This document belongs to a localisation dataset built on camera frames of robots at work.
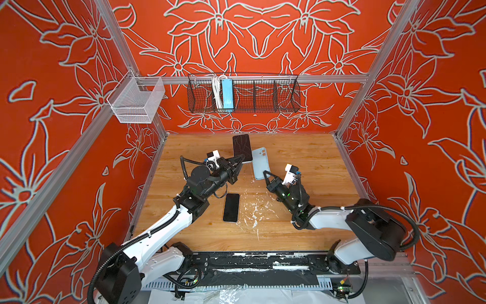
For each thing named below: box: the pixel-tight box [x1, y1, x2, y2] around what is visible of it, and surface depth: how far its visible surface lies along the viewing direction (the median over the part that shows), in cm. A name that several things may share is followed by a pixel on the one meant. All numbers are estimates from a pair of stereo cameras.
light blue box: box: [222, 78, 234, 109], surface depth 92 cm
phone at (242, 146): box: [232, 133, 253, 164], surface depth 73 cm
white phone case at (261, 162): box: [251, 146, 271, 181], surface depth 85 cm
